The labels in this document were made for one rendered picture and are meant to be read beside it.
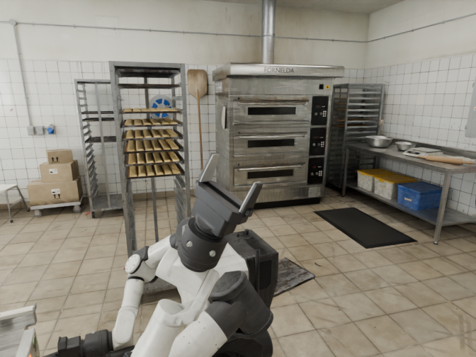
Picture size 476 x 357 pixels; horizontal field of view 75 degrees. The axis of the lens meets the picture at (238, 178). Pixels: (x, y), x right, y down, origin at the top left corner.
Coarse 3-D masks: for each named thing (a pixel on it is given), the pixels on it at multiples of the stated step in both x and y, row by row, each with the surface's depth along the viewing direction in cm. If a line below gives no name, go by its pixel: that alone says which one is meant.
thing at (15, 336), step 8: (24, 328) 103; (0, 336) 100; (8, 336) 100; (16, 336) 100; (0, 344) 97; (8, 344) 97; (16, 344) 97; (0, 352) 94; (8, 352) 94; (16, 352) 94
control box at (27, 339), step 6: (24, 330) 103; (30, 330) 103; (24, 336) 100; (30, 336) 100; (36, 336) 104; (24, 342) 98; (30, 342) 98; (18, 348) 95; (24, 348) 95; (30, 348) 97; (36, 348) 103; (18, 354) 93; (24, 354) 93; (30, 354) 95; (36, 354) 102
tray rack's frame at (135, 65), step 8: (120, 64) 196; (128, 64) 198; (136, 64) 199; (144, 64) 201; (152, 64) 202; (160, 64) 204; (168, 64) 205; (176, 64) 207; (144, 80) 261; (120, 104) 257; (120, 120) 260; (120, 128) 262; (176, 128) 276; (152, 184) 284; (152, 192) 285; (152, 200) 287; (160, 280) 251; (144, 288) 241; (152, 288) 241; (160, 288) 242; (168, 288) 244
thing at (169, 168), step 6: (132, 168) 241; (138, 168) 242; (144, 168) 244; (150, 168) 241; (156, 168) 241; (162, 168) 248; (168, 168) 241; (174, 168) 241; (132, 174) 221; (138, 174) 229; (144, 174) 222; (150, 174) 222; (156, 174) 229; (162, 174) 226
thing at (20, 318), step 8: (0, 312) 102; (8, 312) 102; (16, 312) 102; (24, 312) 103; (32, 312) 104; (0, 320) 100; (8, 320) 101; (16, 320) 102; (24, 320) 103; (32, 320) 104; (0, 328) 101; (8, 328) 102; (16, 328) 103
